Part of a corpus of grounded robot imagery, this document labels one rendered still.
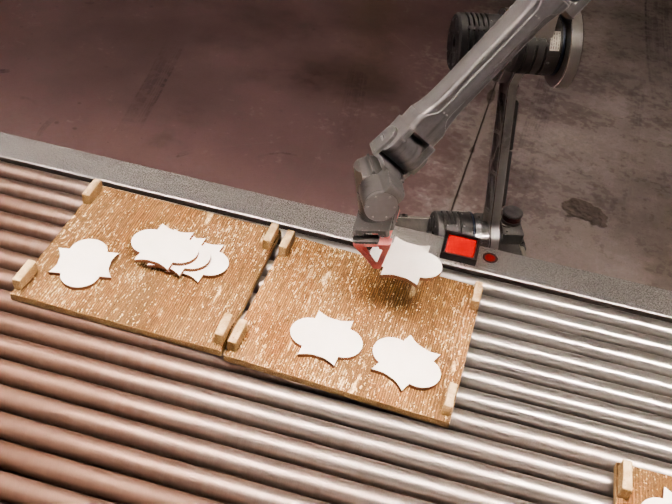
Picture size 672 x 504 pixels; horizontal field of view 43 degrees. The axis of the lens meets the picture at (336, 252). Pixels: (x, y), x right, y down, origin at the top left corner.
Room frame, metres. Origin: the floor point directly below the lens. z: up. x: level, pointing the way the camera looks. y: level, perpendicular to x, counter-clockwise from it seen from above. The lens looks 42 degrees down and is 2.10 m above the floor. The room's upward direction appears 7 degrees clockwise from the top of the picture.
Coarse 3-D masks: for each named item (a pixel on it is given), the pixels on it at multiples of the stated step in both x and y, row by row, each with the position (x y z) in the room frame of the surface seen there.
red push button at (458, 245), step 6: (450, 234) 1.40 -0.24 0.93; (450, 240) 1.38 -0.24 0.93; (456, 240) 1.39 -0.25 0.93; (462, 240) 1.39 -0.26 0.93; (468, 240) 1.39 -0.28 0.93; (474, 240) 1.39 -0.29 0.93; (450, 246) 1.36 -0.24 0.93; (456, 246) 1.37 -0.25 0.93; (462, 246) 1.37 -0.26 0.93; (468, 246) 1.37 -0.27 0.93; (474, 246) 1.37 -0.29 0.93; (450, 252) 1.35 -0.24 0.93; (456, 252) 1.35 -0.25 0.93; (462, 252) 1.35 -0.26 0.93; (468, 252) 1.35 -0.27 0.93
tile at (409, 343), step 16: (384, 352) 1.03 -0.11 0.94; (400, 352) 1.04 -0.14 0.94; (416, 352) 1.04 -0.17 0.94; (432, 352) 1.05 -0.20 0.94; (384, 368) 1.00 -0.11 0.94; (400, 368) 1.00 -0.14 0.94; (416, 368) 1.00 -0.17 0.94; (432, 368) 1.01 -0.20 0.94; (400, 384) 0.96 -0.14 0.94; (416, 384) 0.97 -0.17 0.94; (432, 384) 0.97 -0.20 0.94
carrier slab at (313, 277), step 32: (288, 256) 1.26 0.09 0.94; (320, 256) 1.27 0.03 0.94; (352, 256) 1.29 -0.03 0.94; (288, 288) 1.17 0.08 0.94; (320, 288) 1.18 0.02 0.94; (352, 288) 1.19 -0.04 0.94; (384, 288) 1.21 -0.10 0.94; (416, 288) 1.22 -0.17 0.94; (448, 288) 1.23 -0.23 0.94; (256, 320) 1.08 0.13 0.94; (288, 320) 1.09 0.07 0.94; (352, 320) 1.11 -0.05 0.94; (384, 320) 1.12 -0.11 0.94; (416, 320) 1.13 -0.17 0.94; (448, 320) 1.14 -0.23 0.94; (256, 352) 1.00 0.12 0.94; (288, 352) 1.01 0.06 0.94; (448, 352) 1.06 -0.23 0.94; (320, 384) 0.95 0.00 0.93; (352, 384) 0.96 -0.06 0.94; (384, 384) 0.97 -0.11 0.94; (448, 384) 0.99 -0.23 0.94; (416, 416) 0.91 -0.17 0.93; (448, 416) 0.92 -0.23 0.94
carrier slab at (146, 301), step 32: (128, 192) 1.40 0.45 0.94; (96, 224) 1.28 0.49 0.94; (128, 224) 1.29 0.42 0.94; (160, 224) 1.31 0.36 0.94; (192, 224) 1.32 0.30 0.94; (224, 224) 1.33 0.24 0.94; (256, 224) 1.35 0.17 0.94; (128, 256) 1.20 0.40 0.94; (256, 256) 1.25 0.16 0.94; (32, 288) 1.08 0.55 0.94; (64, 288) 1.10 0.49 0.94; (96, 288) 1.11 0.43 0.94; (128, 288) 1.12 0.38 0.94; (160, 288) 1.13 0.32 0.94; (192, 288) 1.14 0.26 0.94; (224, 288) 1.15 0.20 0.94; (96, 320) 1.04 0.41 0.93; (128, 320) 1.04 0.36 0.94; (160, 320) 1.05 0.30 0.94; (192, 320) 1.06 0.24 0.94
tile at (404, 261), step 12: (396, 240) 1.22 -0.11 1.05; (372, 252) 1.18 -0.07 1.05; (396, 252) 1.19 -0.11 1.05; (408, 252) 1.19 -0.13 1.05; (420, 252) 1.20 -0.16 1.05; (384, 264) 1.15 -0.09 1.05; (396, 264) 1.16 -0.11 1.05; (408, 264) 1.16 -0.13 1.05; (420, 264) 1.16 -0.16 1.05; (432, 264) 1.17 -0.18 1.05; (384, 276) 1.12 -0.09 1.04; (396, 276) 1.13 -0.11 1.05; (408, 276) 1.13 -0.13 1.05; (420, 276) 1.13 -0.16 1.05; (432, 276) 1.14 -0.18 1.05
